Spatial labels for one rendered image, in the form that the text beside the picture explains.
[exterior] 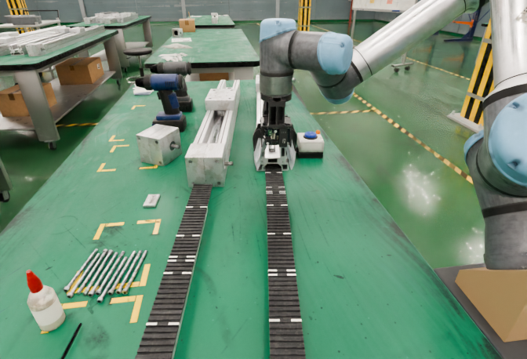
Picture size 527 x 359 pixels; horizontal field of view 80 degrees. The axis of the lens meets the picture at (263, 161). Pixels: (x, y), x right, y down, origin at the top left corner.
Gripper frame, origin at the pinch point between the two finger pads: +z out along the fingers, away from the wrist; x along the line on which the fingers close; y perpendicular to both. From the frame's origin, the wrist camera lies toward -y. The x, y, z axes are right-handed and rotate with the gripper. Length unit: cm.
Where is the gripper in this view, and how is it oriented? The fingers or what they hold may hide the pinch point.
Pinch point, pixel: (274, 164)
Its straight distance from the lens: 83.6
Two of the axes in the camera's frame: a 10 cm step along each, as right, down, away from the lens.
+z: 0.0, 8.8, 4.7
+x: 10.0, -0.1, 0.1
